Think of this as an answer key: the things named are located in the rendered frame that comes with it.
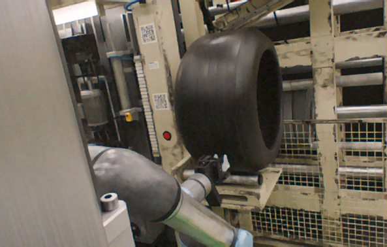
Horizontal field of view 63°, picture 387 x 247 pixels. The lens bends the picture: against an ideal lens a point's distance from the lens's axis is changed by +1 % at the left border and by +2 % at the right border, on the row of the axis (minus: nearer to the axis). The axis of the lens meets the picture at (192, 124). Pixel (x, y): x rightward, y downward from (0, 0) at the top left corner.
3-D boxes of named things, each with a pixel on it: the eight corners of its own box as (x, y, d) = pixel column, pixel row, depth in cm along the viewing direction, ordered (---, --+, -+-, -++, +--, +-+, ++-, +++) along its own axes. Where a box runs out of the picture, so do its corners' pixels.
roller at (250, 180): (185, 167, 139) (186, 176, 140) (179, 172, 135) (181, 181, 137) (262, 172, 123) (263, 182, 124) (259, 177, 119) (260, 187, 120)
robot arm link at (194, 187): (166, 222, 87) (160, 193, 85) (185, 202, 96) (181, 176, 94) (191, 226, 83) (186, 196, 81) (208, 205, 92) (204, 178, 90)
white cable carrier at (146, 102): (153, 156, 151) (133, 56, 139) (158, 152, 155) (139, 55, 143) (160, 156, 149) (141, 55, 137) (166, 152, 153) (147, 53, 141)
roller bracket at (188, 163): (173, 190, 135) (170, 169, 133) (211, 155, 169) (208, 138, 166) (180, 191, 134) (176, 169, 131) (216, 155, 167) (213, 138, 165)
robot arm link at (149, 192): (151, 140, 51) (259, 229, 85) (108, 136, 58) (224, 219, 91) (121, 209, 46) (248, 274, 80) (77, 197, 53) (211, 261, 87)
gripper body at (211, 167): (224, 154, 104) (209, 168, 94) (228, 178, 106) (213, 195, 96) (203, 153, 108) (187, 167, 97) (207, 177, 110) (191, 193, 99)
